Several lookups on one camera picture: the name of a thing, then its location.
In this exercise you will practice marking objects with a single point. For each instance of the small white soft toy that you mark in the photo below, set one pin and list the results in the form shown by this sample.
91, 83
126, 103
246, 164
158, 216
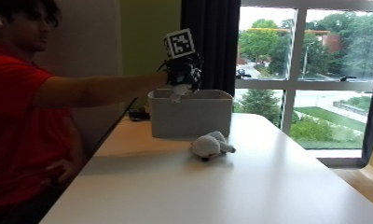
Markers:
180, 91

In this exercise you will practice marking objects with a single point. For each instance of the grey storage box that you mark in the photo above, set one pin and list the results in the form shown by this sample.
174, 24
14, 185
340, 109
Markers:
191, 116

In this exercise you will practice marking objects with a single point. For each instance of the white marker cube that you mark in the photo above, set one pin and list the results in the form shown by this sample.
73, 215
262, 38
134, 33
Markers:
180, 43

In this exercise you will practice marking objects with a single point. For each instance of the black device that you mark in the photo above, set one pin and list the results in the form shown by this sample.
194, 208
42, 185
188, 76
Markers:
138, 114

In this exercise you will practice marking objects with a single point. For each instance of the the person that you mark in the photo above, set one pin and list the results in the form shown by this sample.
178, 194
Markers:
25, 109

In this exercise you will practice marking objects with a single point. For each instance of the window frame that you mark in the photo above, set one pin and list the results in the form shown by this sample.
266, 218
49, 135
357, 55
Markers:
296, 84

